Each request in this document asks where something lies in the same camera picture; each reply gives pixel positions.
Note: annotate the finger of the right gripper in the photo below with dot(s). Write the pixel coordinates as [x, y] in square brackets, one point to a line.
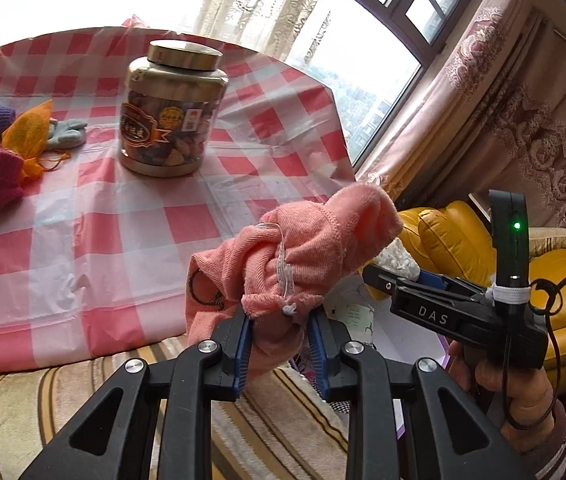
[381, 283]
[447, 284]

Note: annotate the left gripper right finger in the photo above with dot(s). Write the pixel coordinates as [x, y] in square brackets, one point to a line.
[406, 420]

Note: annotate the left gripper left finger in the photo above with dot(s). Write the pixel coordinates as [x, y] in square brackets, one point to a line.
[169, 402]

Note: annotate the salmon pink cloth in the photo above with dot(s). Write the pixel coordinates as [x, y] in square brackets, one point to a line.
[280, 268]

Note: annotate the grey pig plush sock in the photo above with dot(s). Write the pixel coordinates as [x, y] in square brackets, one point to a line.
[66, 134]

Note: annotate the orange mesh pouch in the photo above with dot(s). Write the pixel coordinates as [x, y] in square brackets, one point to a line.
[27, 137]

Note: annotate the person right hand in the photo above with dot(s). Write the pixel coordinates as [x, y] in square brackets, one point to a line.
[530, 392]

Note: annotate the yellow leather armchair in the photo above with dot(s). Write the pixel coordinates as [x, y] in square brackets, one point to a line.
[453, 241]

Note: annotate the white purple storage box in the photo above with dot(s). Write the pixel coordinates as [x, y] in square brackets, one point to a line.
[369, 320]

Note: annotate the beige cushion on armchair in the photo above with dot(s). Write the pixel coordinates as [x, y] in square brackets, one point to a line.
[543, 240]

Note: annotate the red white checkered tablecloth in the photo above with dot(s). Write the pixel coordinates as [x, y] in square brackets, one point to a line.
[93, 258]

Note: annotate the pink patterned curtain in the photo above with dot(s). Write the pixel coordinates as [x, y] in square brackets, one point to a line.
[492, 118]

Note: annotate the gold lidded snack jar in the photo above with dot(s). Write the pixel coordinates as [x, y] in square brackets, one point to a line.
[172, 99]

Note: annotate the lace sheer curtain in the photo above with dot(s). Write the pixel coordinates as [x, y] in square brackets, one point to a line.
[273, 5]

